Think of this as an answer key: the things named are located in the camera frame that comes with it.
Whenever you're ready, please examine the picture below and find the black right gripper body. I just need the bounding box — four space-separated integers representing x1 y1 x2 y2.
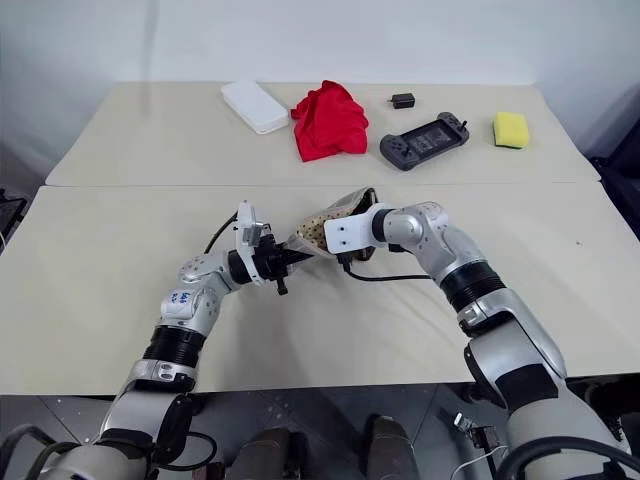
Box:
335 245 378 267

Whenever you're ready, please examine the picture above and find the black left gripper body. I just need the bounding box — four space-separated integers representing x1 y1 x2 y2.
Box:
252 232 296 298

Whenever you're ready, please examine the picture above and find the grey plaid pouch dotted lining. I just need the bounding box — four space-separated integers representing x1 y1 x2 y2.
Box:
294 186 381 262

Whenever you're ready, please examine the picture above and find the crumpled red cloth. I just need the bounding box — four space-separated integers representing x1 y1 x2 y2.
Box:
290 79 371 163

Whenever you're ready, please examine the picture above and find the grey handheld game controller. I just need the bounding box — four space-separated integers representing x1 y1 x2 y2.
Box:
379 111 472 173

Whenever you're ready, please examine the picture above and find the white rectangular box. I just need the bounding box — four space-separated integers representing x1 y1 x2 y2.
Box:
220 79 290 136

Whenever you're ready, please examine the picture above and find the dark rounded shape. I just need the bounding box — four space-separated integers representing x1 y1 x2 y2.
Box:
367 413 420 480
234 427 306 480

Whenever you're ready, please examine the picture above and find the yellow sponge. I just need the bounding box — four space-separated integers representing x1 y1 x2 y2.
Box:
491 111 531 150

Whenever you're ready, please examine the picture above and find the small dark connector board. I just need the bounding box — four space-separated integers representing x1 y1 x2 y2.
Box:
452 410 500 454

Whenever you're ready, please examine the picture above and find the black object at table side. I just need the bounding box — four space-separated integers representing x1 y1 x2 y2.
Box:
0 187 27 237

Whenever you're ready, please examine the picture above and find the dark chair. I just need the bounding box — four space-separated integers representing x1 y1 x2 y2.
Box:
587 82 640 226

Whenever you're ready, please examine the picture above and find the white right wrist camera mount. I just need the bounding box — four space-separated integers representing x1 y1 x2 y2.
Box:
323 202 386 255

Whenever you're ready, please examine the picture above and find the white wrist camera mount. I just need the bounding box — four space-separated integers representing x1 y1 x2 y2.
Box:
323 202 386 255
233 200 275 288

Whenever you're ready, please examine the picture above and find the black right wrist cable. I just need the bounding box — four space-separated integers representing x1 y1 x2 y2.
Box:
335 253 434 285

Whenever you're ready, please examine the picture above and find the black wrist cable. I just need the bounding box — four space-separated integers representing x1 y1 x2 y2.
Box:
203 212 240 254
335 253 434 285

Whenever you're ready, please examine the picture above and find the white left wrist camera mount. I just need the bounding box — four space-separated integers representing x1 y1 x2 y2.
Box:
233 200 275 288

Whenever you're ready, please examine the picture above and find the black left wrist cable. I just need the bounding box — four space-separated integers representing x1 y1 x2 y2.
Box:
203 212 240 254

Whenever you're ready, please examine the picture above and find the thin white wire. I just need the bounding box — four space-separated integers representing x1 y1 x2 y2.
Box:
457 446 507 475

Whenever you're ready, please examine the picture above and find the black right shoulder cable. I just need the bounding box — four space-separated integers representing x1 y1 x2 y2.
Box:
504 434 640 480

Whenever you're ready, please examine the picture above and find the black shoulder cable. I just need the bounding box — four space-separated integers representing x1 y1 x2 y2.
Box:
0 423 59 480
504 434 640 480

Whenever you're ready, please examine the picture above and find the black left shoulder cable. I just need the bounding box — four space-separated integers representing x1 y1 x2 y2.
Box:
0 423 59 480

